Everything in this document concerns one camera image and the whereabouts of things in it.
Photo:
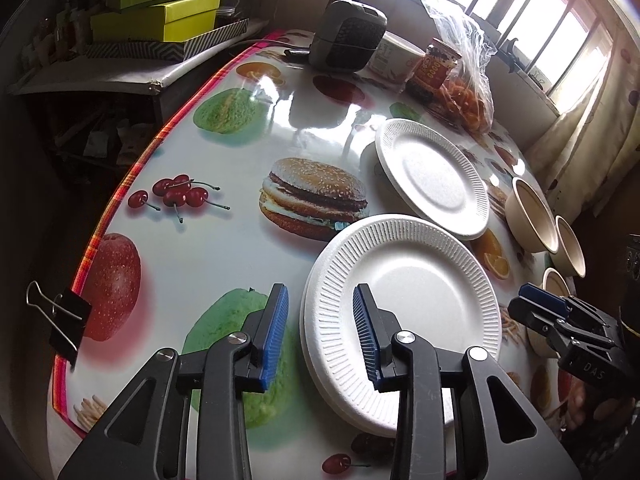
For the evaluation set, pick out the zigzag patterned box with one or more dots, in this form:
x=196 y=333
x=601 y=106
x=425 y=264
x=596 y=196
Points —
x=165 y=49

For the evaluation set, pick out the glass jar with red label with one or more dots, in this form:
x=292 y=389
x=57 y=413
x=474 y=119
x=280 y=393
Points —
x=432 y=72

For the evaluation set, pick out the barred window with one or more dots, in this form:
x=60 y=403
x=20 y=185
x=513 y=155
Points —
x=540 y=10

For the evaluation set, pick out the small black tool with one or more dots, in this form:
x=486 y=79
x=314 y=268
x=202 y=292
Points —
x=512 y=52

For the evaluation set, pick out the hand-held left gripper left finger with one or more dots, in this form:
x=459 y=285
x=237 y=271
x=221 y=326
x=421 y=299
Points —
x=272 y=340

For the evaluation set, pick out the cream heart print curtain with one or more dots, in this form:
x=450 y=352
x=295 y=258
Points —
x=590 y=130

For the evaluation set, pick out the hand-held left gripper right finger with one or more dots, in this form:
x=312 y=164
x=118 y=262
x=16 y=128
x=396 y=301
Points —
x=365 y=340

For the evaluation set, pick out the person's right hand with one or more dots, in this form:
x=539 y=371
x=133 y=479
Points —
x=595 y=410

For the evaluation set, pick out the white foam plate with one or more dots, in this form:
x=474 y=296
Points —
x=405 y=305
x=372 y=160
x=312 y=360
x=432 y=180

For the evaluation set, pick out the white paper cup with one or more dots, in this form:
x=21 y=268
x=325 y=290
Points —
x=392 y=57

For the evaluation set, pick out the large green box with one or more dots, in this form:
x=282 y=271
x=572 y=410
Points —
x=155 y=22

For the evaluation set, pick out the small grey desk heater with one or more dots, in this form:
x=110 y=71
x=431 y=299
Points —
x=347 y=30

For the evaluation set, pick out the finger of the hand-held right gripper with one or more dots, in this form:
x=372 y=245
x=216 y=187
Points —
x=542 y=295
x=530 y=317

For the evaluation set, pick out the fruit print tablecloth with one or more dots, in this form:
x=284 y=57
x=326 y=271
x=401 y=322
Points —
x=225 y=240

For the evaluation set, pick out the clear plastic bag of oranges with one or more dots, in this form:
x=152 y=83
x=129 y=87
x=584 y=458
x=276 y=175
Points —
x=465 y=90

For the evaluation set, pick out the black binder clip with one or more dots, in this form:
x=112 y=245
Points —
x=67 y=320

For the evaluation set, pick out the beige paper bowl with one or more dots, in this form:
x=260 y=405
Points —
x=567 y=247
x=530 y=210
x=556 y=282

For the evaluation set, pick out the white side shelf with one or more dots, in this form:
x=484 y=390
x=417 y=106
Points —
x=100 y=72

